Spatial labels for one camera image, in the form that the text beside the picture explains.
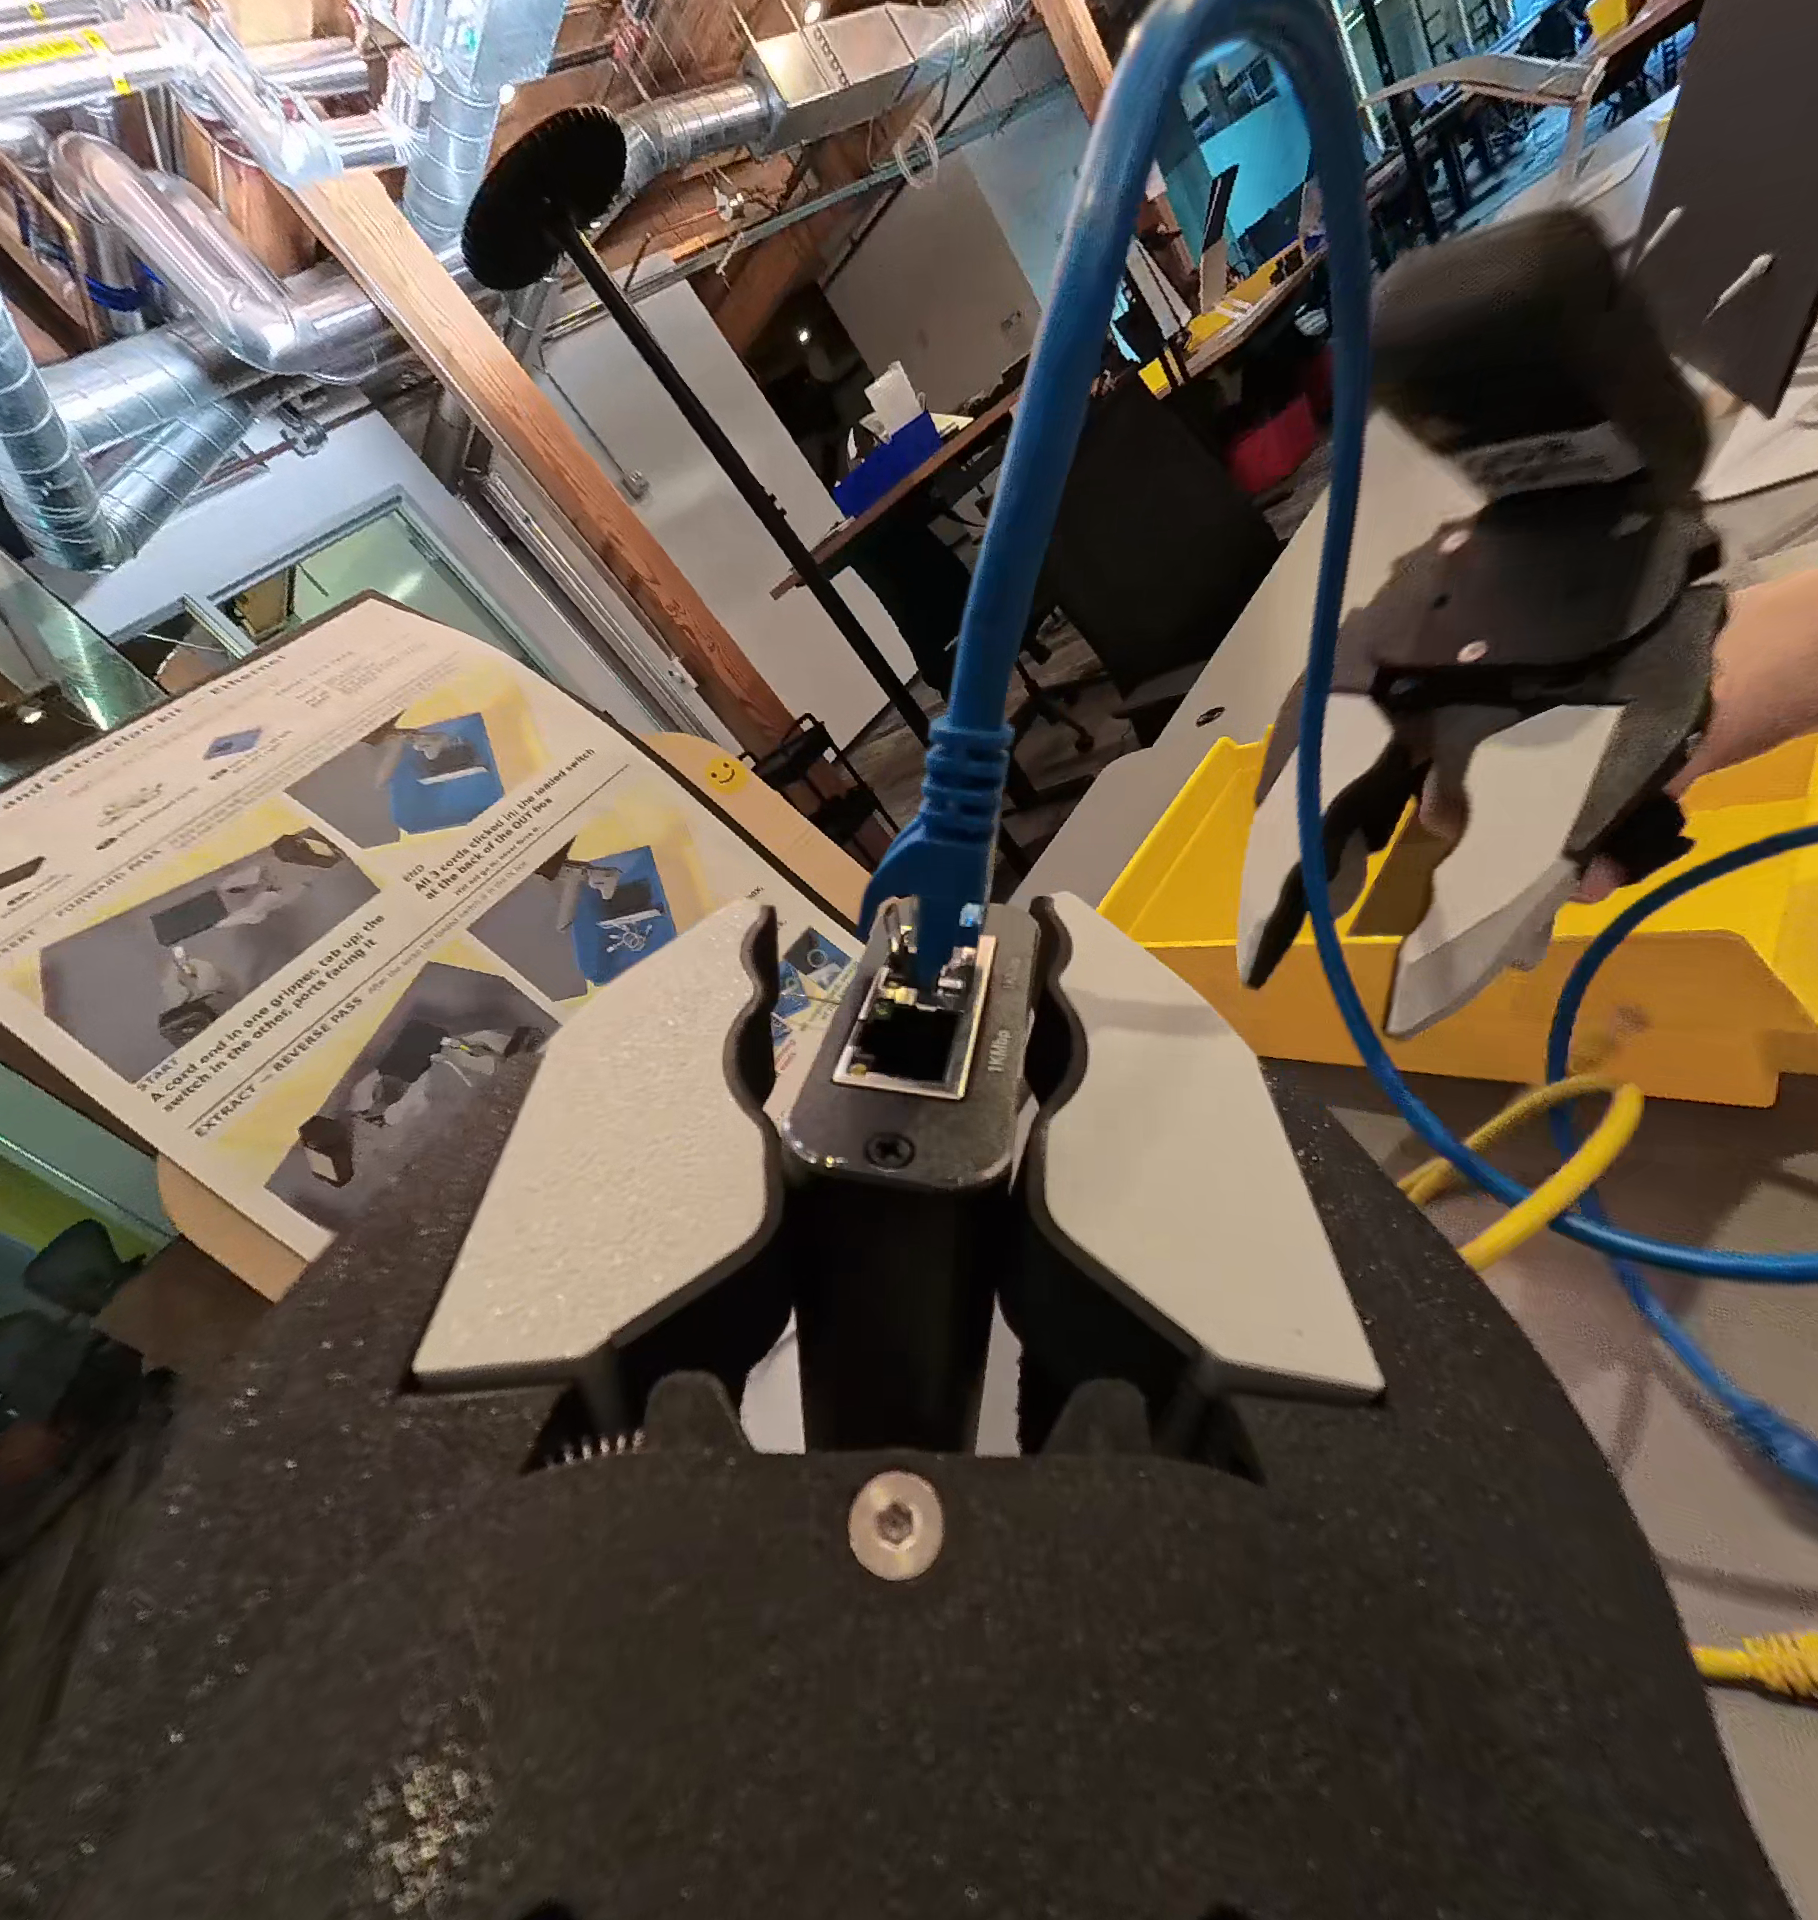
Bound person's right hand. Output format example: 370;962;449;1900
1674;563;1818;799

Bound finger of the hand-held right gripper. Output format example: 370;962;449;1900
1383;702;1626;1042
1236;690;1435;991

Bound yellow plastic bin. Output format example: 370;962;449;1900
1097;727;1818;1114

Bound black ethernet switch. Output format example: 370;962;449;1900
779;893;1040;1459

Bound yellow ethernet cable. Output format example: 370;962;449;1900
1395;1070;1818;1716

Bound red container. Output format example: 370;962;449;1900
1229;391;1326;500

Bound black pole with round base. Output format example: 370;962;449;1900
460;106;1034;890

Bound blue box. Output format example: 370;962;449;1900
831;401;951;521

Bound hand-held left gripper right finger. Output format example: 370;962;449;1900
999;892;1390;1428

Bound wooden ceiling beam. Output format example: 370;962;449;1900
271;150;806;760

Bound blue ethernet cable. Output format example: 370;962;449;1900
859;0;1818;1526

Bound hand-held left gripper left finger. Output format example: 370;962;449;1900
409;895;787;1442

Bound wooden poster board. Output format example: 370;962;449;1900
156;729;876;1304

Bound silver ventilation ducts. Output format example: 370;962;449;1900
0;0;1032;575

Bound wooden desk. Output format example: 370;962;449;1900
769;377;1034;606

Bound black flat panel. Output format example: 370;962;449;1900
1629;0;1818;420

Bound instruction poster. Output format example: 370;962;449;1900
0;589;871;1265

